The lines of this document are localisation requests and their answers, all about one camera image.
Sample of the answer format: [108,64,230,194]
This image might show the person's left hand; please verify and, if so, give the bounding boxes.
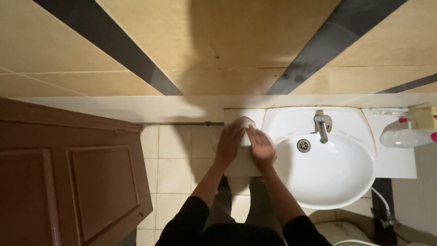
[215,122,246,167]

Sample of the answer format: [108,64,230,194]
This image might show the person's right hand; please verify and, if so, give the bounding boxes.
[246,124,276,169]

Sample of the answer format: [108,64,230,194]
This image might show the beige cleaning cloth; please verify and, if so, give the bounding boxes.
[211,116,278,165]

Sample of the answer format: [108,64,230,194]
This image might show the dark metal floor rod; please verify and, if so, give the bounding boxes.
[139,121,215,126]

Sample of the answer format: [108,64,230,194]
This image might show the chrome basin tap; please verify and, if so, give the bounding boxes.
[313,110,333,145]

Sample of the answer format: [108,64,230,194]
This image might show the person's grey trousers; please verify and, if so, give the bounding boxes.
[204,176,288,240]

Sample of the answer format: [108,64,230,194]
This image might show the white ceramic wash basin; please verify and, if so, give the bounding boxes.
[261,106,377,210]

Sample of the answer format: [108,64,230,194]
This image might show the person's black top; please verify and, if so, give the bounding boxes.
[155,195,332,246]

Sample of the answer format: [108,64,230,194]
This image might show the white toilet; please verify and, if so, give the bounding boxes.
[313,220,437,246]

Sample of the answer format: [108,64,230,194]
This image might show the clear plastic soap dish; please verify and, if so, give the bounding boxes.
[370,107,409,116]

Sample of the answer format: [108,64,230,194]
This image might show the clear spray bottle pink trigger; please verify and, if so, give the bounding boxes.
[379,116,437,149]

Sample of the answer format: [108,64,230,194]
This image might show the metal angle valve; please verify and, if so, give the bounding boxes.
[380,209,397,229]

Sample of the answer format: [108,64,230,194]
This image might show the brown wooden door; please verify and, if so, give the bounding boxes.
[0,97,154,246]

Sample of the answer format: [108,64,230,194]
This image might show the white flexible water hose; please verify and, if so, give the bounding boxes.
[370,186,392,219]

